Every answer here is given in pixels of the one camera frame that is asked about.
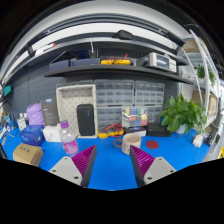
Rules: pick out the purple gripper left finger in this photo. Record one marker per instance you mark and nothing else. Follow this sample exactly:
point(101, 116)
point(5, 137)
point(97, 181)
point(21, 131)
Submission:
point(78, 168)

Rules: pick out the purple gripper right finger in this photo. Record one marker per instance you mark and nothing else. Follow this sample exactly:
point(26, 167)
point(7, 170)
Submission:
point(148, 169)

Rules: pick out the clear bottle purple cap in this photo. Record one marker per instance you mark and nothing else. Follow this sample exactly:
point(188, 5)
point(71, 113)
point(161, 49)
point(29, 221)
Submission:
point(68, 139)

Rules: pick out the red round coaster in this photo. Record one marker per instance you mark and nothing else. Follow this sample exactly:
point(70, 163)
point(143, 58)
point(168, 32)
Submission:
point(152, 144)

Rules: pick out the beige ceramic mug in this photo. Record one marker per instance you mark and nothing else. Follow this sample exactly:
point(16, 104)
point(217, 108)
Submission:
point(130, 139)

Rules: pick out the black flat box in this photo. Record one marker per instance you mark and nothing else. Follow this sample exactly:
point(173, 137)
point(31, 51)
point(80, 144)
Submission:
point(157, 130)

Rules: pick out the white small box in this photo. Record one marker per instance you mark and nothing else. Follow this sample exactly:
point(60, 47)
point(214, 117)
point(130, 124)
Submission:
point(52, 133)

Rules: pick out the brown cardboard box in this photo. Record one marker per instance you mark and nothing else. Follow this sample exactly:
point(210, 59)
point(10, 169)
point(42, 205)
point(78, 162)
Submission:
point(28, 154)

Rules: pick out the yellow red multimeter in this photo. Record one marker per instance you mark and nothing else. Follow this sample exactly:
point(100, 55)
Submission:
point(113, 130)

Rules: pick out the black speaker case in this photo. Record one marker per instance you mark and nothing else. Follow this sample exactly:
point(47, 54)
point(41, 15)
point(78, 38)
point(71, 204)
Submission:
point(85, 116)

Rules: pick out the white power adapter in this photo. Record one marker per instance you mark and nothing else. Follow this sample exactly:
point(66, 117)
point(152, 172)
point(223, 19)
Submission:
point(197, 141)

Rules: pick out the dark grey flat box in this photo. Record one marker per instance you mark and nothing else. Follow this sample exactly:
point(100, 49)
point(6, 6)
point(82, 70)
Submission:
point(50, 112)

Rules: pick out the beige pegboard tray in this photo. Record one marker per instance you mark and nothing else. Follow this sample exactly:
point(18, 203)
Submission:
point(69, 97)

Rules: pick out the green potted plant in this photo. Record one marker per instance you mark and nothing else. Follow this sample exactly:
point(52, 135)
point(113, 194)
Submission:
point(178, 111)

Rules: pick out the purple plastic bag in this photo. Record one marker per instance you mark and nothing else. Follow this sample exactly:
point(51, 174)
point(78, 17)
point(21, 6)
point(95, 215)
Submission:
point(34, 114)

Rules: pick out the grey drawer cabinet right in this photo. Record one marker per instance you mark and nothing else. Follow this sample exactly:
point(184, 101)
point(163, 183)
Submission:
point(151, 96)

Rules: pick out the grey drawer cabinet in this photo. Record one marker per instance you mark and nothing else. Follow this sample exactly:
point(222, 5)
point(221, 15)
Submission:
point(111, 96)
point(151, 96)

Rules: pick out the grey drawer cabinet left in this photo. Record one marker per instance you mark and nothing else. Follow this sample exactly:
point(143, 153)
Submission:
point(111, 96)

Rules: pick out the dark grey shelf board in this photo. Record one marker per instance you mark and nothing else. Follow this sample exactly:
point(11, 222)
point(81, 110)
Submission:
point(115, 72)

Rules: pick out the dark blue shelf box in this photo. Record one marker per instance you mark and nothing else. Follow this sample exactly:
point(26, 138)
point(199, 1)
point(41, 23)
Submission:
point(84, 62)

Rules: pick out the grey bench instrument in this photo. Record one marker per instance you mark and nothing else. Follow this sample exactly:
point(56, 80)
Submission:
point(157, 61)

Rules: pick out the hanging green plant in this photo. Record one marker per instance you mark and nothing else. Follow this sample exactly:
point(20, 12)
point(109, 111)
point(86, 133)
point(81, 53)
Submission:
point(201, 73)

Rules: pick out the yellow tool on shelf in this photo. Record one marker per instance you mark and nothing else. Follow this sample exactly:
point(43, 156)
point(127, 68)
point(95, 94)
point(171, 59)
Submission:
point(117, 61)

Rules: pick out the white metal rack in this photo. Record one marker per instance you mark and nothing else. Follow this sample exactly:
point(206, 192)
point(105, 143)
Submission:
point(196, 52)

